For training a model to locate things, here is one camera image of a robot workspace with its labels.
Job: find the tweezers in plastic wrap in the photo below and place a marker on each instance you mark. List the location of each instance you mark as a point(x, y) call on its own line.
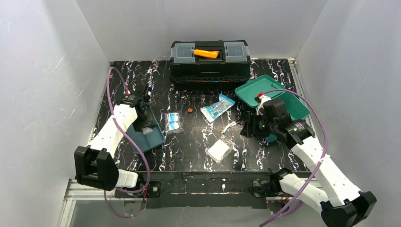
point(230, 125)

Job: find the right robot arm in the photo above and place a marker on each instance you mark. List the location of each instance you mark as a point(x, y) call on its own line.
point(339, 202)

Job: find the large blue white packet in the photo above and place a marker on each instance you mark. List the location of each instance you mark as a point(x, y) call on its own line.
point(215, 110)

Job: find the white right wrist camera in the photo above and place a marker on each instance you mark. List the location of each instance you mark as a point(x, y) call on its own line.
point(261, 99)

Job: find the white medicine bottle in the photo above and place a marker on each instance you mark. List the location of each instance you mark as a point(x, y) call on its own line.
point(147, 130)

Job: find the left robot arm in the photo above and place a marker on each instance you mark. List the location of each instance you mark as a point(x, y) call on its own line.
point(94, 163)

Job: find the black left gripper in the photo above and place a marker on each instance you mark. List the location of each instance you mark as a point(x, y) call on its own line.
point(145, 124)

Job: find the orange toolbox handle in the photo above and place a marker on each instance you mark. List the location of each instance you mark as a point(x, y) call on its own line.
point(205, 53)

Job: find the dark teal divider tray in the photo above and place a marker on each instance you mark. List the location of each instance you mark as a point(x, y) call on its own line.
point(150, 141)

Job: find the black scissors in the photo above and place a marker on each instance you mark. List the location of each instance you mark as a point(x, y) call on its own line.
point(239, 120)

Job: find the black toolbox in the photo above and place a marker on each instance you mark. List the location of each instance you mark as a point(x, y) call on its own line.
point(232, 64)

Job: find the clear zip bag white pad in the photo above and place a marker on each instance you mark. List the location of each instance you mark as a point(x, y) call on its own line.
point(220, 149)

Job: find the green medicine box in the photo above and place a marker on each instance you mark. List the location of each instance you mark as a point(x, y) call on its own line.
point(248, 91)

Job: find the aluminium rail frame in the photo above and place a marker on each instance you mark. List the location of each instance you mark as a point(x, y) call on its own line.
point(184, 174)

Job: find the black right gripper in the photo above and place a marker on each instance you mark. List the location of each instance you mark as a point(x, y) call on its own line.
point(248, 124)

